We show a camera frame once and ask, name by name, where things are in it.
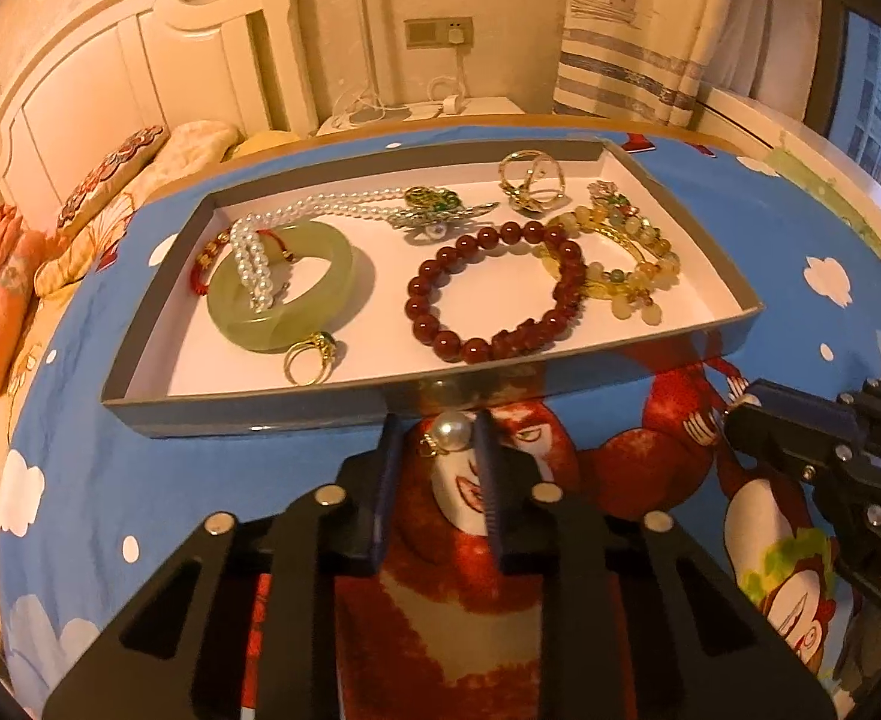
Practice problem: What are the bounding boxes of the dark framed window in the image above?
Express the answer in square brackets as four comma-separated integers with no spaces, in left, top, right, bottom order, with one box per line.
[807,0,881,188]

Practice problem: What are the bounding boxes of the green jade bangle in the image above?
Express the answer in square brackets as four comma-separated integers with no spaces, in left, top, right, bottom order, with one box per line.
[206,221,355,352]

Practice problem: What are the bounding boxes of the yellow bead bracelet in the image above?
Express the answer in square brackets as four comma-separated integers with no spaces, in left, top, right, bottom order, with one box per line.
[541,206,682,325]

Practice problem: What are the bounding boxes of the white charger cable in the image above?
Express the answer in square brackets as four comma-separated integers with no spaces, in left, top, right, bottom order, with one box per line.
[429,45,470,102]

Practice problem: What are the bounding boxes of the embroidered flower pillow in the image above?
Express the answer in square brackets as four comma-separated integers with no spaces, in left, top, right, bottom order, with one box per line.
[56,125,172,230]

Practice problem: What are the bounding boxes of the white window sill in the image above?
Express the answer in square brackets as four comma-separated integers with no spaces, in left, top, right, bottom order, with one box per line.
[699,86,881,256]

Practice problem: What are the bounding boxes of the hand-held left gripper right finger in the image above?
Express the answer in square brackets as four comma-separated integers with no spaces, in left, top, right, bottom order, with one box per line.
[472,409,838,720]

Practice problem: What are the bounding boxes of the flower hairpin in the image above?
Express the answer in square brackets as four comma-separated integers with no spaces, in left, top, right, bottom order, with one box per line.
[586,180,640,220]

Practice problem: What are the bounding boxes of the white wooden headboard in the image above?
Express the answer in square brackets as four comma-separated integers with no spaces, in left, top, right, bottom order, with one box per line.
[0,0,321,218]

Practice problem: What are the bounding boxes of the gold ring cluster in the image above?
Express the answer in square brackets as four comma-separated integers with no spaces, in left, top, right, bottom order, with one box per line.
[498,150,569,212]

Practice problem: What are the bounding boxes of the gold ring green stone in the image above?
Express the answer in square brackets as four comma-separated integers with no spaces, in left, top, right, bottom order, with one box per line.
[284,331,347,387]

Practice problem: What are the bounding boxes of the dark red bead bracelet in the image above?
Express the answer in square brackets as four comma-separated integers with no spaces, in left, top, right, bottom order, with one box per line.
[406,220,587,365]

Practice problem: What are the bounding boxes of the gold bangle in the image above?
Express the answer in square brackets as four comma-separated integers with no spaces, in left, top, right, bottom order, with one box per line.
[543,211,673,286]

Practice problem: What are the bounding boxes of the yellow textured pillow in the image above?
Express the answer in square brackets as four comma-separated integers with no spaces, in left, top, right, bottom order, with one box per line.
[121,120,242,192]

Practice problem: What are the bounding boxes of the yellow printed bedsheet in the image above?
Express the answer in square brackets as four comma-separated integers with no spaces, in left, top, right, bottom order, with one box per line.
[0,187,142,691]

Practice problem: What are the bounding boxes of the pearl earring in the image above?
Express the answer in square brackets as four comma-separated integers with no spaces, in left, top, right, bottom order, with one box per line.
[417,411,475,458]

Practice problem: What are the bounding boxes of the wall socket panel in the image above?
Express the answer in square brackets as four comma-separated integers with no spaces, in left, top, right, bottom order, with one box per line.
[404,16,475,47]

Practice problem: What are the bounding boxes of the striped printed curtain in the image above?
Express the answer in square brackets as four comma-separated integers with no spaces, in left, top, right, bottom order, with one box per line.
[552,0,741,128]

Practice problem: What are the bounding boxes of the green gem brooch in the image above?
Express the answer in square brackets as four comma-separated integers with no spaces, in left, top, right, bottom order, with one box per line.
[402,186,460,212]

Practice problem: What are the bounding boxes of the white nightstand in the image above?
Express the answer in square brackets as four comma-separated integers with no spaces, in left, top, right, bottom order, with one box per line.
[314,97,525,137]

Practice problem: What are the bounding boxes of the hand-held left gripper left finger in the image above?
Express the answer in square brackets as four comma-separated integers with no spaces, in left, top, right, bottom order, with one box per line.
[41,414,404,720]

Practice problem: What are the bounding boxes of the plain yellow pillow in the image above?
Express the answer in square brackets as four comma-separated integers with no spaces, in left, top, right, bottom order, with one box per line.
[230,129,299,158]

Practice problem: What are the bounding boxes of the grey cardboard tray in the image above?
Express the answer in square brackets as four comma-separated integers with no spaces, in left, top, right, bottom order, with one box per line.
[100,136,767,442]

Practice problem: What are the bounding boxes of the white pearl necklace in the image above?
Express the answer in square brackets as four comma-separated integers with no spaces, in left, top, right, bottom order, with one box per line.
[228,186,430,312]

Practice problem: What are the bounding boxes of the silver brooch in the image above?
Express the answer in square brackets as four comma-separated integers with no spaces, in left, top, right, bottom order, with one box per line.
[387,199,501,245]

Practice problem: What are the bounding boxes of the white pole lamp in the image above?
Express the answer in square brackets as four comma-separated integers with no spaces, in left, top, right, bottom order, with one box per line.
[327,0,411,128]

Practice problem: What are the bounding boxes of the red cord bracelet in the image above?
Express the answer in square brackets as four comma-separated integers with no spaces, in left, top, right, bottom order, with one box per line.
[189,229,295,299]

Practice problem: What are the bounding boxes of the blue cartoon printed blanket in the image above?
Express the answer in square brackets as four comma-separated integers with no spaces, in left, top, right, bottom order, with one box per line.
[0,120,881,720]

